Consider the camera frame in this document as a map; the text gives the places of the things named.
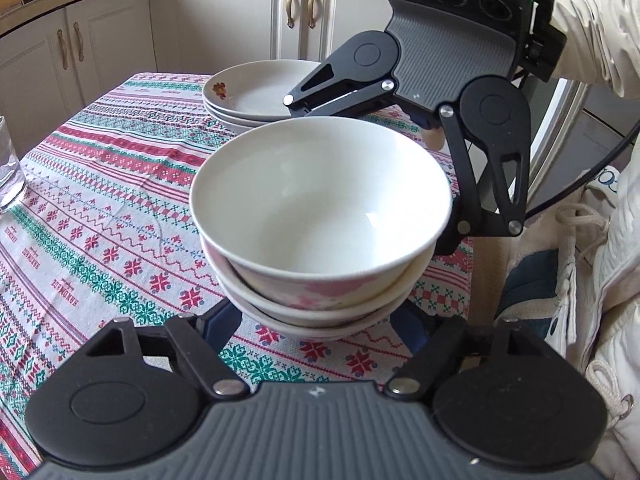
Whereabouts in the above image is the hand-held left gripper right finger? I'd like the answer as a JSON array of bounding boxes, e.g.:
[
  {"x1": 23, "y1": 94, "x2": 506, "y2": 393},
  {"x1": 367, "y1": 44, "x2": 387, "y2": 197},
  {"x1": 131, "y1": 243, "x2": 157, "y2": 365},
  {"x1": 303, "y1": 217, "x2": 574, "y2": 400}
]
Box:
[{"x1": 384, "y1": 309, "x2": 547, "y2": 402}]

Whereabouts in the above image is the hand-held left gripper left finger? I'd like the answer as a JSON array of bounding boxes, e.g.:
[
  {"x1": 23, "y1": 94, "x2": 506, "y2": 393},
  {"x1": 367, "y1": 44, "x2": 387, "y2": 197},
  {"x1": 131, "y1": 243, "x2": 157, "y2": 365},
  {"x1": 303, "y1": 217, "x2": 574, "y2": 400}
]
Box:
[{"x1": 86, "y1": 302, "x2": 251, "y2": 399}]

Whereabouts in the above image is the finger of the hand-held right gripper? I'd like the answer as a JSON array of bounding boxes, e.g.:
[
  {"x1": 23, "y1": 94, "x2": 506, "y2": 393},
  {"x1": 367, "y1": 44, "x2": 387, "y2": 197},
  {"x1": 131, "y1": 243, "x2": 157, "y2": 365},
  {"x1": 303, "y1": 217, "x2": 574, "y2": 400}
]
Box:
[
  {"x1": 434, "y1": 102, "x2": 530, "y2": 256},
  {"x1": 283, "y1": 50, "x2": 399, "y2": 118}
]

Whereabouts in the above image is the white ceramic bowl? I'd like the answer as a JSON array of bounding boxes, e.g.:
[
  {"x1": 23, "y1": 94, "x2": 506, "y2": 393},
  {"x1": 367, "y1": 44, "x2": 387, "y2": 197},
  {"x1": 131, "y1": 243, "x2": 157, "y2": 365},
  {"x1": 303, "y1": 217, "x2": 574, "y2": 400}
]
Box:
[
  {"x1": 190, "y1": 116, "x2": 455, "y2": 312},
  {"x1": 201, "y1": 237, "x2": 437, "y2": 328},
  {"x1": 215, "y1": 270, "x2": 426, "y2": 343}
]

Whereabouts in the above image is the white plate fruit print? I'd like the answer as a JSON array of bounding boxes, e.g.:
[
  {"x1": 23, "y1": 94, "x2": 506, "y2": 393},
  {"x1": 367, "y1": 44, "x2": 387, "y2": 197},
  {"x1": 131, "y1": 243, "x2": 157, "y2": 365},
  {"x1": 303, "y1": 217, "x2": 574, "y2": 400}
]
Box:
[
  {"x1": 205, "y1": 104, "x2": 281, "y2": 129},
  {"x1": 209, "y1": 115, "x2": 261, "y2": 136},
  {"x1": 202, "y1": 59, "x2": 326, "y2": 122}
]

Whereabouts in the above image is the person's right forearm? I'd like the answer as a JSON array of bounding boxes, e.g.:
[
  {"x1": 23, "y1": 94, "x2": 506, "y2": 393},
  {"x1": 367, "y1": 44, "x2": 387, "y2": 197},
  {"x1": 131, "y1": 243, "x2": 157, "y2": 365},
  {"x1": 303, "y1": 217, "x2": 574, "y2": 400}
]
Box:
[{"x1": 550, "y1": 0, "x2": 640, "y2": 98}]

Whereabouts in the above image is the person's white jacket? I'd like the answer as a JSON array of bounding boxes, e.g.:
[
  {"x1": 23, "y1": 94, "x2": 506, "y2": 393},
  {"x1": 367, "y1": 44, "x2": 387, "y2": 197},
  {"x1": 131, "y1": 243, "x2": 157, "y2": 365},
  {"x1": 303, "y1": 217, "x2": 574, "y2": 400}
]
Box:
[{"x1": 492, "y1": 160, "x2": 640, "y2": 480}]

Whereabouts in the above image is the patterned striped tablecloth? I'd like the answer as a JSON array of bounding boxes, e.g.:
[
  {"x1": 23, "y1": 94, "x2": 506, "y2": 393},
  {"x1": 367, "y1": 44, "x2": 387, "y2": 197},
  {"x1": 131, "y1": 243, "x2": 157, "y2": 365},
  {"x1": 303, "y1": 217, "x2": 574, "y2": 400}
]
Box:
[{"x1": 0, "y1": 72, "x2": 476, "y2": 461}]

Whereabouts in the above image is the clear glass mug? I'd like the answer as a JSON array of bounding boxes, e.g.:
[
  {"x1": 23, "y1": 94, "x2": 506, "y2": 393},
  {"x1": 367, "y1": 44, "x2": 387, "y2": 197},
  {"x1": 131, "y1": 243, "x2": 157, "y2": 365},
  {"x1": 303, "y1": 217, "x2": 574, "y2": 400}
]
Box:
[{"x1": 0, "y1": 115, "x2": 28, "y2": 213}]

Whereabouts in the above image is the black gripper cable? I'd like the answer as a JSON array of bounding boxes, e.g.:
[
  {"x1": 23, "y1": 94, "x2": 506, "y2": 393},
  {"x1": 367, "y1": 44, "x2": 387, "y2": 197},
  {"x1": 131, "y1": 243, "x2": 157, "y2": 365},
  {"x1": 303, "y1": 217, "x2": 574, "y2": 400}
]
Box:
[{"x1": 520, "y1": 122, "x2": 640, "y2": 213}]

